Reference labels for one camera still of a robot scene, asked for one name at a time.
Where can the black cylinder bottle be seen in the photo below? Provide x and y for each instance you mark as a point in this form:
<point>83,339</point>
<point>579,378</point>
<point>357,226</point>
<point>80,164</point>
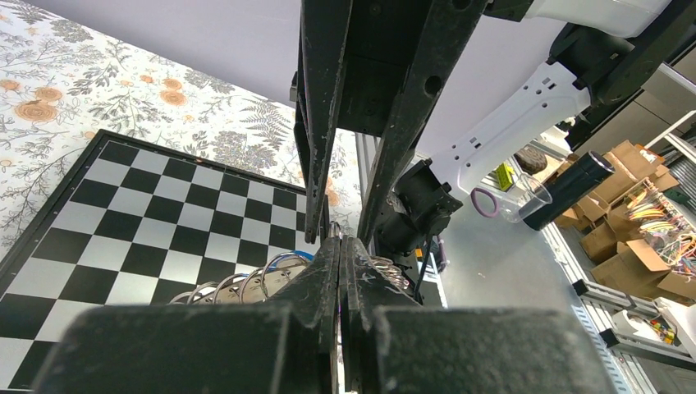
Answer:
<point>567,189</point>

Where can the clear plastic cup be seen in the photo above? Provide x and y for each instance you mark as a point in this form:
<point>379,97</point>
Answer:
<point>526,196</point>

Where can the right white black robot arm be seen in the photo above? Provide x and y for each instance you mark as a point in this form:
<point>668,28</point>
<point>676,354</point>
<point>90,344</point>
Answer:
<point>606,51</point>

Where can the black white chessboard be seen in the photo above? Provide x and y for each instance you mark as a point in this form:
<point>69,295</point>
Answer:
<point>133,223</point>

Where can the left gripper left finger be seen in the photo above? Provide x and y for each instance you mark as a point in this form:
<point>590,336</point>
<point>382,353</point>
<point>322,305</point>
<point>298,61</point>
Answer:
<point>287,344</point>

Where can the cardboard boxes pile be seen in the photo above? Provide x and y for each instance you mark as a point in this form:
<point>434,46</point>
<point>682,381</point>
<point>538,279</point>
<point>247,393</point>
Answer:
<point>637,240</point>

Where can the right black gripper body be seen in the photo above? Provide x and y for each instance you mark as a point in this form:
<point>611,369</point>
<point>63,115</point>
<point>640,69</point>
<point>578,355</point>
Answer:
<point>379,50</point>

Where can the floral patterned table mat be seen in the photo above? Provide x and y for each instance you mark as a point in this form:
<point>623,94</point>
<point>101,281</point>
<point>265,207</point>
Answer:
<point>62,82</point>

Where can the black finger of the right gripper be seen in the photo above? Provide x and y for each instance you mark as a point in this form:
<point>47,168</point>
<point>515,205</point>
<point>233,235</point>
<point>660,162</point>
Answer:
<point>320,73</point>
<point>445,33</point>

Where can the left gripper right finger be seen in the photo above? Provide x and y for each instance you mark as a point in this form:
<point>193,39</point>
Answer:
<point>392,344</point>

